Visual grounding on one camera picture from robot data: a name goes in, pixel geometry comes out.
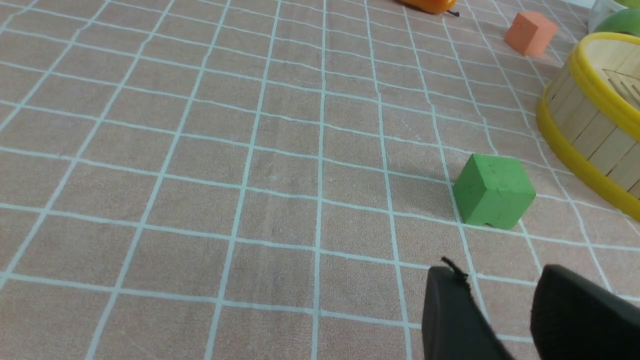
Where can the yellow wooden steamer basket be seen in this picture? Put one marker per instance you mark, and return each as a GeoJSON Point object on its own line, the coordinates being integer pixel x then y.
{"type": "Point", "coordinates": [589, 116]}

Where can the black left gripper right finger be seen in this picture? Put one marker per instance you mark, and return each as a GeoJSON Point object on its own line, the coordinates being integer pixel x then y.
{"type": "Point", "coordinates": [572, 318]}

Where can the orange foam cube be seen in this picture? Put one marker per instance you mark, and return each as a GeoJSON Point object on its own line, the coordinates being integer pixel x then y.
{"type": "Point", "coordinates": [530, 33]}

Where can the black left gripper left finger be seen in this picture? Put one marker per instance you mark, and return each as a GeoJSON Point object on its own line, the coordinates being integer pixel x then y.
{"type": "Point", "coordinates": [453, 326]}

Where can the clear plastic container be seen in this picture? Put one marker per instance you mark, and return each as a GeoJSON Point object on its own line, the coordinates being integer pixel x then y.
{"type": "Point", "coordinates": [604, 8]}

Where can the orange toy fruit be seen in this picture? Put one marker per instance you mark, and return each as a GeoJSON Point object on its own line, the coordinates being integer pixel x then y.
{"type": "Point", "coordinates": [434, 7]}

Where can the green foam cube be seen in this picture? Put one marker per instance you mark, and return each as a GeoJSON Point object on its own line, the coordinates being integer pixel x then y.
{"type": "Point", "coordinates": [493, 190]}

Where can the green round object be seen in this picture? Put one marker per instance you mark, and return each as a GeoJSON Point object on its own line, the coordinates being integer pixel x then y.
{"type": "Point", "coordinates": [625, 21]}

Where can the pink grid tablecloth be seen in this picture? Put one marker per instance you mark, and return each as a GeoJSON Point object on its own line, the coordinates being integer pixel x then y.
{"type": "Point", "coordinates": [272, 179]}

